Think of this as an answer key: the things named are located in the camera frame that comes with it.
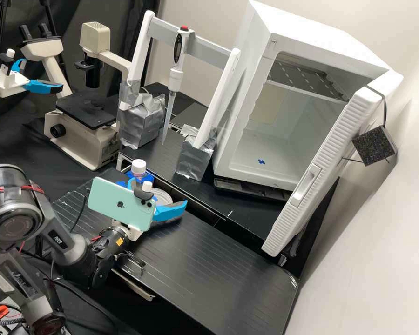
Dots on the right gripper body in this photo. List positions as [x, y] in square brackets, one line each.
[134, 233]

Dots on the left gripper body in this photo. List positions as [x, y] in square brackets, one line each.
[8, 82]

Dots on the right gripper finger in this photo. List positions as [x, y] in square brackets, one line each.
[171, 210]
[125, 185]

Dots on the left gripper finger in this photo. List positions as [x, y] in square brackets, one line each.
[18, 62]
[43, 86]

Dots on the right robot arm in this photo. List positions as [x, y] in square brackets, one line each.
[10, 216]

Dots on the petri dish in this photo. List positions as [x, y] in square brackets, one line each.
[163, 198]

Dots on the small bottle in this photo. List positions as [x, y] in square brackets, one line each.
[138, 167]

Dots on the blue bottle holder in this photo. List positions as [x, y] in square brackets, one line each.
[149, 180]

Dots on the cream microscope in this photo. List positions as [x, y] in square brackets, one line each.
[80, 136]

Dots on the black platform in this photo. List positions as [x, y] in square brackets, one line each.
[190, 111]
[237, 213]
[202, 272]

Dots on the white pipette stand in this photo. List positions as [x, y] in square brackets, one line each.
[139, 56]

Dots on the pipette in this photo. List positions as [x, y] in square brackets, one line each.
[176, 73]

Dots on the incubator door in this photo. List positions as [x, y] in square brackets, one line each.
[317, 174]

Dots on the white incubator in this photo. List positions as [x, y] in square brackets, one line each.
[265, 80]

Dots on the right wrist camera phone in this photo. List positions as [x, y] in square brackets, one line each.
[120, 204]

